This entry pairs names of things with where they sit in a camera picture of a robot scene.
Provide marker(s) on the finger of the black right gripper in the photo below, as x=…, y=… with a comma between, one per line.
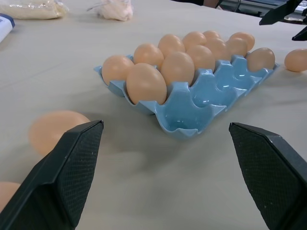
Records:
x=302, y=34
x=279, y=13

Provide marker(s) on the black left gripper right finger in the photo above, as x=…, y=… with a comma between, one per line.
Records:
x=271, y=177

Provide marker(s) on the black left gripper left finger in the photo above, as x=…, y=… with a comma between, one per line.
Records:
x=52, y=187

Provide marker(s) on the light blue egg tray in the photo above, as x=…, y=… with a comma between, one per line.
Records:
x=206, y=95

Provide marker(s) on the tan egg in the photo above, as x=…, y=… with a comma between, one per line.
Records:
x=245, y=37
x=201, y=57
x=211, y=34
x=6, y=192
x=218, y=47
x=51, y=131
x=117, y=68
x=146, y=82
x=237, y=46
x=177, y=68
x=170, y=43
x=261, y=59
x=194, y=39
x=296, y=60
x=148, y=54

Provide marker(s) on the crumpled white plastic bag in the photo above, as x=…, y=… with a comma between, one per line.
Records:
x=115, y=9

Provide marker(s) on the white and blue box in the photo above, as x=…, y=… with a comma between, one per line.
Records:
x=4, y=26

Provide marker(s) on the clear bag of pale grains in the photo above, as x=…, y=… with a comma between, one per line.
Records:
x=31, y=8

